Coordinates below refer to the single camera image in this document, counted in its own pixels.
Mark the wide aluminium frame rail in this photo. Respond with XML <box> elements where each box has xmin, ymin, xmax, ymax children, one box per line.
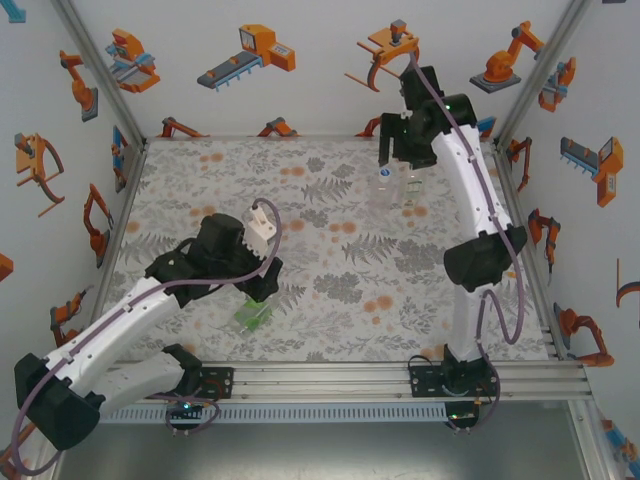
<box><xmin>47</xmin><ymin>360</ymin><xmax>594</xmax><ymax>405</ymax></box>

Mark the lower aluminium frame leg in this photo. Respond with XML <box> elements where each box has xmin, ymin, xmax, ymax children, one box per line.
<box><xmin>567</xmin><ymin>399</ymin><xmax>619</xmax><ymax>480</ymax></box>

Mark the aluminium side frame rail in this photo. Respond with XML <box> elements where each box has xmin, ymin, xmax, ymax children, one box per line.
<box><xmin>492</xmin><ymin>139</ymin><xmax>570</xmax><ymax>361</ymax></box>
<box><xmin>74</xmin><ymin>139</ymin><xmax>150</xmax><ymax>364</ymax></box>

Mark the clear bottle dark green label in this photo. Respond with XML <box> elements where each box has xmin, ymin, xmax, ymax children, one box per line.
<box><xmin>401</xmin><ymin>167</ymin><xmax>427</xmax><ymax>207</ymax></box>

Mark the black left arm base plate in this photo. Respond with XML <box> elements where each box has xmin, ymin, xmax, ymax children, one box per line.
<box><xmin>197</xmin><ymin>367</ymin><xmax>235</xmax><ymax>401</ymax></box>

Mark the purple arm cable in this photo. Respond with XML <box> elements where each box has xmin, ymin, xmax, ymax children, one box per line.
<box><xmin>407</xmin><ymin>49</ymin><xmax>527</xmax><ymax>437</ymax></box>
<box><xmin>9</xmin><ymin>198</ymin><xmax>284</xmax><ymax>475</ymax></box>

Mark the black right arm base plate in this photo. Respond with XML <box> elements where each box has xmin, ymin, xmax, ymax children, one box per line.
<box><xmin>408</xmin><ymin>363</ymin><xmax>501</xmax><ymax>400</ymax></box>

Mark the white slotted cable duct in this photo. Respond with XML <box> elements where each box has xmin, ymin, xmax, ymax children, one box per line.
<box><xmin>99</xmin><ymin>403</ymin><xmax>449</xmax><ymax>424</ymax></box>

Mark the floral printed tablecloth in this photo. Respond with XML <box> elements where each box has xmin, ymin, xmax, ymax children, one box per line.
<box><xmin>102</xmin><ymin>138</ymin><xmax>551</xmax><ymax>364</ymax></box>

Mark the clear bottle without label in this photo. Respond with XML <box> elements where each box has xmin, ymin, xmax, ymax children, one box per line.
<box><xmin>368</xmin><ymin>167</ymin><xmax>402</xmax><ymax>212</ymax></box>

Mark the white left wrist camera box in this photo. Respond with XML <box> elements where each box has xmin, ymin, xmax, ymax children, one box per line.
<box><xmin>242</xmin><ymin>206</ymin><xmax>279</xmax><ymax>257</ymax></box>

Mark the clear bottle light green label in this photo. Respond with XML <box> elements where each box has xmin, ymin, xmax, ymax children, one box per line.
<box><xmin>233</xmin><ymin>298</ymin><xmax>274</xmax><ymax>335</ymax></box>

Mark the slanted aluminium frame post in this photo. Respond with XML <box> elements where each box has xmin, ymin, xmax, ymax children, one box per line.
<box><xmin>49</xmin><ymin>0</ymin><xmax>150</xmax><ymax>146</ymax></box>
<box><xmin>492</xmin><ymin>0</ymin><xmax>596</xmax><ymax>146</ymax></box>

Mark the thin aluminium frame rail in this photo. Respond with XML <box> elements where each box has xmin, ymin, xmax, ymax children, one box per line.
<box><xmin>144</xmin><ymin>133</ymin><xmax>497</xmax><ymax>145</ymax></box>

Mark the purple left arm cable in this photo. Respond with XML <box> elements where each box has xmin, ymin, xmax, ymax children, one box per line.
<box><xmin>9</xmin><ymin>198</ymin><xmax>284</xmax><ymax>475</ymax></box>

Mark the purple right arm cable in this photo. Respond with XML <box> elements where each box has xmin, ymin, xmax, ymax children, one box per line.
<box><xmin>407</xmin><ymin>49</ymin><xmax>527</xmax><ymax>437</ymax></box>

